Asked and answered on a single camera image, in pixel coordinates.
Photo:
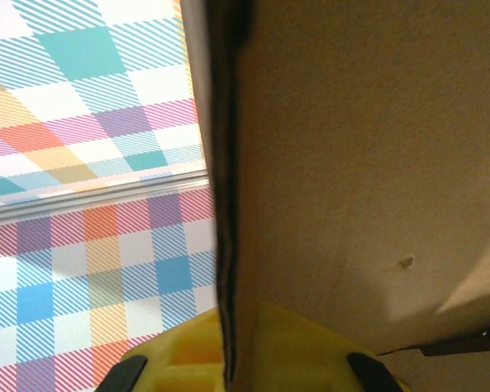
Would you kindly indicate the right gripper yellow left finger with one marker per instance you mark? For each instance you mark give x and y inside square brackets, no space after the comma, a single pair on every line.
[188,351]

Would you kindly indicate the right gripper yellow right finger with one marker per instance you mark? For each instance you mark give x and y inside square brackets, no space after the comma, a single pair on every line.
[302,359]

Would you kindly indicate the brown cardboard paper box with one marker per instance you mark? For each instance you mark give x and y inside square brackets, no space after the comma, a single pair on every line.
[351,163]

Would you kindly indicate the aluminium frame post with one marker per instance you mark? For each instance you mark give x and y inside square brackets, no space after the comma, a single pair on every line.
[85,198]

